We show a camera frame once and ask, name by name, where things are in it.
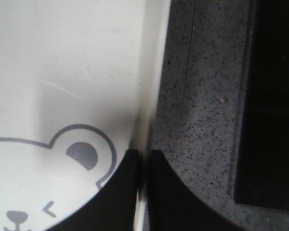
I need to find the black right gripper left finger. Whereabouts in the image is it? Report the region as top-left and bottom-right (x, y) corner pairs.
(49, 150), (140, 231)

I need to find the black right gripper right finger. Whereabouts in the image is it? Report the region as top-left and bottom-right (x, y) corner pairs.
(147, 150), (241, 231)

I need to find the cream bear serving tray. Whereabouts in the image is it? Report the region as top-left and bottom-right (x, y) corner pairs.
(0, 0), (171, 231)

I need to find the black glass cooktop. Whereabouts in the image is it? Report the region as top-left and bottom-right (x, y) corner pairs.
(234, 0), (289, 212)

